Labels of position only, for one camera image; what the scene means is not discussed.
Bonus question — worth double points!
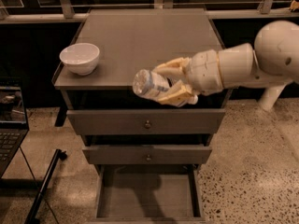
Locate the black laptop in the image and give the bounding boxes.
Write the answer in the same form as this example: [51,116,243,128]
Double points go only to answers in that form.
[0,77,29,177]

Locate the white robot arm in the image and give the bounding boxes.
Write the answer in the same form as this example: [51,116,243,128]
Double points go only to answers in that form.
[153,21,299,110]

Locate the grey drawer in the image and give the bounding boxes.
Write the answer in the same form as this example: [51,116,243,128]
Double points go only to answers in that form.
[86,164,213,224]
[82,145,212,165]
[67,109,225,135]

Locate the metal window railing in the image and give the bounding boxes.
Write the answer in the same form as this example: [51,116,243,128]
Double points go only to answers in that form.
[0,0,299,23]

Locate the bottom grey drawer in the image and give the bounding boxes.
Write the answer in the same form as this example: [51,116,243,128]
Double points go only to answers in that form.
[86,164,213,224]

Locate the middle grey drawer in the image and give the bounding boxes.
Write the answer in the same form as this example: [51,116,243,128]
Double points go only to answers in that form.
[82,145,212,165]

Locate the blue plastic bottle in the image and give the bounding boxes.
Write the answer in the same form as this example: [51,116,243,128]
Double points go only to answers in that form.
[133,69,178,103]

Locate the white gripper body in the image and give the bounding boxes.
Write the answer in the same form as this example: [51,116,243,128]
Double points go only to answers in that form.
[186,49,223,96]

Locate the white ceramic bowl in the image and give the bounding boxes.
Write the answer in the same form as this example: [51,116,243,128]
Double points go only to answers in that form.
[59,43,100,76]

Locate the white pillar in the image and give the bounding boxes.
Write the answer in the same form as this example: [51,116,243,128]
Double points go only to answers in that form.
[258,85,285,111]

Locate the black stand leg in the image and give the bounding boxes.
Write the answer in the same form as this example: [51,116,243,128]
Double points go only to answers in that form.
[24,149,67,224]

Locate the top grey drawer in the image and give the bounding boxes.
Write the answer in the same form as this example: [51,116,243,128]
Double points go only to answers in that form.
[67,109,225,135]

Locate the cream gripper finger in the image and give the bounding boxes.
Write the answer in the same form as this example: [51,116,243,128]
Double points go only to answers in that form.
[153,57,191,77]
[157,80,198,107]

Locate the grey drawer cabinet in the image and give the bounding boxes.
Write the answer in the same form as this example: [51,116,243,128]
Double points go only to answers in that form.
[50,7,243,224]

